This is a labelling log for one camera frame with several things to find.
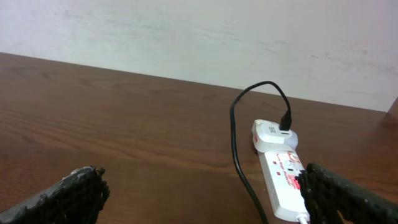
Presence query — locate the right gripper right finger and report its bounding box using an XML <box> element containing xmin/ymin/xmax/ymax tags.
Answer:
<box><xmin>295</xmin><ymin>163</ymin><xmax>397</xmax><ymax>224</ymax></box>

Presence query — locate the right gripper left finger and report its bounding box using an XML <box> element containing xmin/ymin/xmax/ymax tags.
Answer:
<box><xmin>1</xmin><ymin>166</ymin><xmax>110</xmax><ymax>224</ymax></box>

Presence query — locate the white USB charger adapter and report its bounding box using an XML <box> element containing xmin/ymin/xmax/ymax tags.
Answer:
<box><xmin>251</xmin><ymin>119</ymin><xmax>298</xmax><ymax>153</ymax></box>

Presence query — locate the white power strip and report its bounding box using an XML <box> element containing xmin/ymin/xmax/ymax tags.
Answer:
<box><xmin>258</xmin><ymin>151</ymin><xmax>310</xmax><ymax>223</ymax></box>

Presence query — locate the black USB charging cable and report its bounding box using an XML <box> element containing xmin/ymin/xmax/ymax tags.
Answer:
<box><xmin>229</xmin><ymin>80</ymin><xmax>293</xmax><ymax>224</ymax></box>

